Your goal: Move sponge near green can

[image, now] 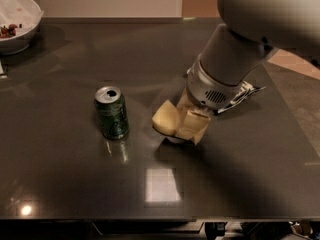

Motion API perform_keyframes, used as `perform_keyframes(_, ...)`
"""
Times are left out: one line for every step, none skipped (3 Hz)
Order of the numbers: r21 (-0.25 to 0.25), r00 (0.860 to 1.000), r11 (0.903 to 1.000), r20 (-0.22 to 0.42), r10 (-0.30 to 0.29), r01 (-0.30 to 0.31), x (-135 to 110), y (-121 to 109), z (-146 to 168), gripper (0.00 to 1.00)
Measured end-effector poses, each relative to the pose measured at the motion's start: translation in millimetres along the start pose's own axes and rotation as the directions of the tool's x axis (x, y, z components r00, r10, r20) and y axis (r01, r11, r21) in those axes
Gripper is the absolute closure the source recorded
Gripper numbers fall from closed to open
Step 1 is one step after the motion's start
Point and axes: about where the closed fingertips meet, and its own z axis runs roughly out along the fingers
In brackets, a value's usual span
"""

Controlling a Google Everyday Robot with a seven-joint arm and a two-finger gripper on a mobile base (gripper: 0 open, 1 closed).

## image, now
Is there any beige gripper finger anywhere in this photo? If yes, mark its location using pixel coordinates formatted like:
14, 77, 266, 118
176, 89, 193, 117
175, 109, 211, 145

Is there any blue chip bag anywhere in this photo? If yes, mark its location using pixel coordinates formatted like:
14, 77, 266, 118
213, 81, 265, 116

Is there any green soda can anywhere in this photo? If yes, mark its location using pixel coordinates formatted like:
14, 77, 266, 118
94, 86, 129, 140

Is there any white bowl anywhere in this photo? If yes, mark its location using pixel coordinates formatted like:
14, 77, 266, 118
0, 0, 44, 55

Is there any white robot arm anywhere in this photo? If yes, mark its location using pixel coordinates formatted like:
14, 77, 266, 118
175, 0, 320, 143

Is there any red food in bowl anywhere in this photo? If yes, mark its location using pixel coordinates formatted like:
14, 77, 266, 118
0, 24, 22, 39

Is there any yellow sponge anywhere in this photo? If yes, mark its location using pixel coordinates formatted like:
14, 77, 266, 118
152, 100, 180, 136

